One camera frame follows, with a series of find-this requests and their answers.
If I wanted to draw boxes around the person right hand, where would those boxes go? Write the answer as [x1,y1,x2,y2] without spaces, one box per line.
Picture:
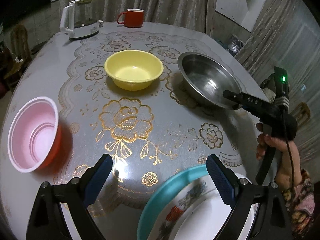
[256,123,302,190]

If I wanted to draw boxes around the red mug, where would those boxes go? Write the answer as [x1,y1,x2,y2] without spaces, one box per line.
[117,9,144,28]

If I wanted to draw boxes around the yellow plastic bowl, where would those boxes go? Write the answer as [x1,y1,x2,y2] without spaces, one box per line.
[104,50,164,91]

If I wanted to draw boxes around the gold floral table cover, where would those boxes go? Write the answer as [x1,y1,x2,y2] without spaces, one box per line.
[52,31,251,183]

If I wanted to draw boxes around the stainless steel basin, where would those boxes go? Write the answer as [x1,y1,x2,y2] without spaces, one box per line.
[177,52,242,109]

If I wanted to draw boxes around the sheer window curtain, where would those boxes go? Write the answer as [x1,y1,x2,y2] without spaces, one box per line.
[235,0,319,159]

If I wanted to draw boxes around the cushioned chair right side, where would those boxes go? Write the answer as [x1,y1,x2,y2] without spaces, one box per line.
[260,78,276,103]

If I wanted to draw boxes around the white electric kettle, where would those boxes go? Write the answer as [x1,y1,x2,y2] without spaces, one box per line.
[60,0,99,40]

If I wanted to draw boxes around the turquoise round tray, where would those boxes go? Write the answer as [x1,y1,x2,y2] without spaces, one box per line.
[137,164,208,240]

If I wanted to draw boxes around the white plate dragon pattern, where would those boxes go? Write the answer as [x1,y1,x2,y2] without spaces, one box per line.
[147,172,259,240]

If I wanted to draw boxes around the wooden chair by wall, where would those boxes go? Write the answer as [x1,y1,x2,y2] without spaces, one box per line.
[4,24,31,90]

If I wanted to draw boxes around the red plastic bowl pink inside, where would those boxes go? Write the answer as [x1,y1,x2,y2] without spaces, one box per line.
[7,96,62,173]

